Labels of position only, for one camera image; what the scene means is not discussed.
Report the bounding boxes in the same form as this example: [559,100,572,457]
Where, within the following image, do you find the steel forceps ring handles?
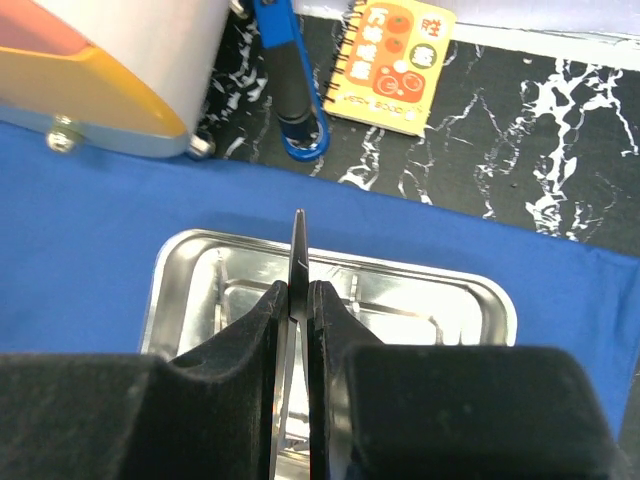
[269,209,309,479]

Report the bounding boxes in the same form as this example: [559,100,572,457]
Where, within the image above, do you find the steel instrument tray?
[138,228,519,480]

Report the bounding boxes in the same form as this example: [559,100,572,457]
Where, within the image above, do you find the blue surgical cloth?
[1,125,639,433]

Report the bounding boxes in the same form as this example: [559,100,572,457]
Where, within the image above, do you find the blue black clip tool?
[252,0,330,162]

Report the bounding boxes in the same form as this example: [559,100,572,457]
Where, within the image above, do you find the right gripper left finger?
[1,281,288,479]

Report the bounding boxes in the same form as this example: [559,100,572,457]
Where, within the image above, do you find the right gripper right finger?
[307,281,625,479]

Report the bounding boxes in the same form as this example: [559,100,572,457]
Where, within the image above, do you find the round three-drawer storage box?
[1,0,229,158]

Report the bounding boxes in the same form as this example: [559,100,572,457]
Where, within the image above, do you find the small orange spiral notebook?
[323,1,456,137]

